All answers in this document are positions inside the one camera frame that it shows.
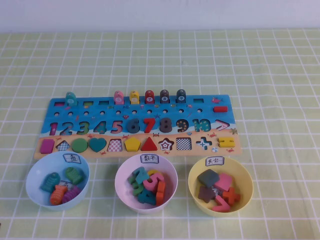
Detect purple wooden fish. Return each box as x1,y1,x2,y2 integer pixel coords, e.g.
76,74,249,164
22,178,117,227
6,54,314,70
61,186,82,204

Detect yellow equals block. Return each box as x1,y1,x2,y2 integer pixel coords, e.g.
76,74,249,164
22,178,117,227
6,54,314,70
217,136,235,148

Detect yellow fish peg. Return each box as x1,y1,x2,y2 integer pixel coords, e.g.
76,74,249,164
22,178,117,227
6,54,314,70
129,90,140,105

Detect dark grey square block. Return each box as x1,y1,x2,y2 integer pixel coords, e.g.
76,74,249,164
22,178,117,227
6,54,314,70
196,169,220,188

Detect dark blue number six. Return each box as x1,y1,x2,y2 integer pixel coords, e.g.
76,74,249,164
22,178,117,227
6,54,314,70
127,117,141,134

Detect blue wooden puzzle board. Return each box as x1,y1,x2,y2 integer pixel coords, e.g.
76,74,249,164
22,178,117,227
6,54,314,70
33,94,243,161

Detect pink plastic bowl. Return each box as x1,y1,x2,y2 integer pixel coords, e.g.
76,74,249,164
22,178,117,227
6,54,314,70
114,153,179,215

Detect paper label fish character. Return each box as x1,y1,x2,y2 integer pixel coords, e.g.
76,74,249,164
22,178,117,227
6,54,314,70
62,153,82,165

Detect red fish peg seven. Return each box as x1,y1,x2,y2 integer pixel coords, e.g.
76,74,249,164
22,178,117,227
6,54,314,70
144,89,155,104

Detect red greater-than block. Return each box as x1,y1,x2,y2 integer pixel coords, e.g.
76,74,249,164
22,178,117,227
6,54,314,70
211,195,231,213

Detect light blue plastic bowl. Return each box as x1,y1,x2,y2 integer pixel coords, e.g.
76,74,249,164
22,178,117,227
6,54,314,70
25,151,90,211

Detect pink number five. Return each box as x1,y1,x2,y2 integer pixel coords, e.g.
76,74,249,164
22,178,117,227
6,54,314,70
142,173,166,195

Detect yellow pentagon block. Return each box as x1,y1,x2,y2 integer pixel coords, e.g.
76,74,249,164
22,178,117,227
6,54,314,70
124,136,142,152

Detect pink trapezoid block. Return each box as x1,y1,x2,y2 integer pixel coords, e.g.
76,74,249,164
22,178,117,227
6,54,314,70
213,173,233,192

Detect paper label number characters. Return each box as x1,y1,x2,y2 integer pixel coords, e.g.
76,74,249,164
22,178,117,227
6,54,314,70
140,153,160,165

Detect red triangle block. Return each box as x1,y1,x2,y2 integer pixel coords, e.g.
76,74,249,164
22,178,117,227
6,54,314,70
140,136,159,152

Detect magenta rectangle block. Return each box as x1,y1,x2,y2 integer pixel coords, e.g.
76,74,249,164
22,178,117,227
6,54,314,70
40,138,55,154

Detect yellow plastic bowl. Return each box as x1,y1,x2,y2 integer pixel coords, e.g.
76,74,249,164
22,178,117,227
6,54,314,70
187,156,254,218

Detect brown number eight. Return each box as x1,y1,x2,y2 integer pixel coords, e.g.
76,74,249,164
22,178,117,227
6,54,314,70
159,117,173,133

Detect dark grey fish nine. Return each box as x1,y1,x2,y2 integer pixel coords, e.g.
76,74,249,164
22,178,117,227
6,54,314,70
176,89,187,104

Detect orange plus block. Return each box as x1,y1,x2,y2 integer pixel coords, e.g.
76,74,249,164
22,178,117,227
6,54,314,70
222,186,241,205

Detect brown fish peg eight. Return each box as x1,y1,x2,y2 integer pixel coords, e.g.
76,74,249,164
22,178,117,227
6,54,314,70
159,89,170,104

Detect teal number four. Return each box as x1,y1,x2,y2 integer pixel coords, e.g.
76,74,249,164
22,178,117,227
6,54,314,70
137,188,158,206

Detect brown star block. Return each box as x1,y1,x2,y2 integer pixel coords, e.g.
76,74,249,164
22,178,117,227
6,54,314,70
198,185,217,204

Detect pink fish peg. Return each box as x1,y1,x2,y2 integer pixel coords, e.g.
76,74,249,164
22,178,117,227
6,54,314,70
113,90,125,105

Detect green number three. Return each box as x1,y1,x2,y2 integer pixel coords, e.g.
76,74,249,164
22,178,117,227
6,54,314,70
128,176,145,197

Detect red number seven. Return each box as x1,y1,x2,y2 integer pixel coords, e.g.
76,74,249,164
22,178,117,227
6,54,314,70
142,117,157,134

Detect teal number two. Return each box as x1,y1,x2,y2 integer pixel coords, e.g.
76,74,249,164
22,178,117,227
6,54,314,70
131,166,151,185

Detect green wooden fish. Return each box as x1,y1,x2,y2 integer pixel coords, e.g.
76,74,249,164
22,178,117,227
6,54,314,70
65,166,84,185

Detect orange wooden fish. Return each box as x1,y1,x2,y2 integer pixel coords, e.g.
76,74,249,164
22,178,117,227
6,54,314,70
49,184,68,206

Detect teal fish peg two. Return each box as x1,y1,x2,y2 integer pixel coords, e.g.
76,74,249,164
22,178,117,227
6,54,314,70
65,91,77,106

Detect teal heart block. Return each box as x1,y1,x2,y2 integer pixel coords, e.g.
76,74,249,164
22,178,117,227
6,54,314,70
88,137,107,153

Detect green grid tablecloth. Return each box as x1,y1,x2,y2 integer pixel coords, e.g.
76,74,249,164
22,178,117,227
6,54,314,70
0,29,320,240

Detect green circle block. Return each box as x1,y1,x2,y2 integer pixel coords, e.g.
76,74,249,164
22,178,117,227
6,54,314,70
71,138,89,153

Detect orange number one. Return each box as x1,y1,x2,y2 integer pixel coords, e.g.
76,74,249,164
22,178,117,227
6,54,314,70
155,181,167,206

